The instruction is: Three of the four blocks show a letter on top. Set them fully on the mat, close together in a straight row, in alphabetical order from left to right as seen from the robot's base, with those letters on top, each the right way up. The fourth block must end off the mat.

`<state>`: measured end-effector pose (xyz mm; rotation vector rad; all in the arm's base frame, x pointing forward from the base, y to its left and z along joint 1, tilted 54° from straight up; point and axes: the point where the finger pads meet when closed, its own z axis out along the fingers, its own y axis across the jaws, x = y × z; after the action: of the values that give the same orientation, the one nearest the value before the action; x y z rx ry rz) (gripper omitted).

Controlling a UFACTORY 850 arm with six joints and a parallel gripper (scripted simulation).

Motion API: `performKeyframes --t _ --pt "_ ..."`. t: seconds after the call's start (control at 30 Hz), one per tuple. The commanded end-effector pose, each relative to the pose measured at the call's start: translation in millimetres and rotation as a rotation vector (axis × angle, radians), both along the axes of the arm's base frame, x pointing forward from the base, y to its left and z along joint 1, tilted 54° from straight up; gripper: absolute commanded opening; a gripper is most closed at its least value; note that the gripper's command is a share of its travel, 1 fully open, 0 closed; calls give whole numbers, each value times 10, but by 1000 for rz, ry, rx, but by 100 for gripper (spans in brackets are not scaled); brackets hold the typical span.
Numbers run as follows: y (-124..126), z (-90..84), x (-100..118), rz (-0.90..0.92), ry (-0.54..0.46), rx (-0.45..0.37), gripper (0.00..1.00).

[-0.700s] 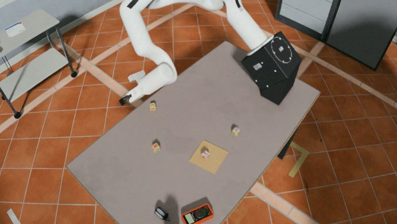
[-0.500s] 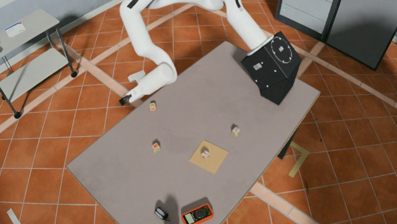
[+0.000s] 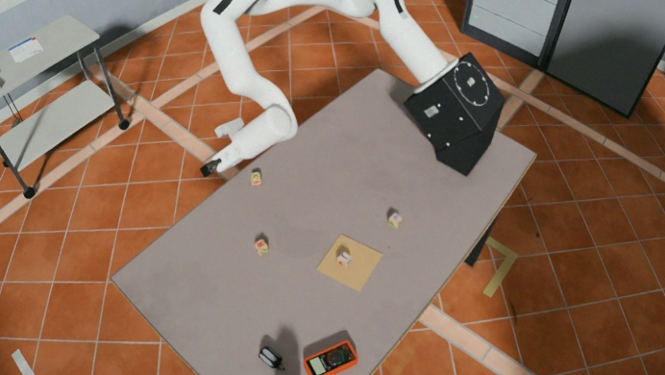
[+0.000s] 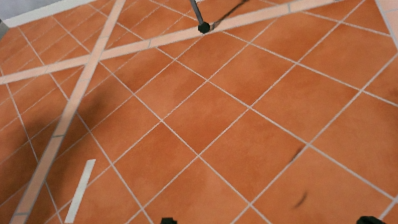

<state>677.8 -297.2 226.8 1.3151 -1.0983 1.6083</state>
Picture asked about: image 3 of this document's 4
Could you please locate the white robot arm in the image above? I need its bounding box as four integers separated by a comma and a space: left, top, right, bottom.
201, 0, 459, 159

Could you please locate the tan square mat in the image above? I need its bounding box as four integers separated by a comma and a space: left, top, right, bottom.
316, 235, 382, 291

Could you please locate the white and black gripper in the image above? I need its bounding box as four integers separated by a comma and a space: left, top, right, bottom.
200, 142, 246, 178

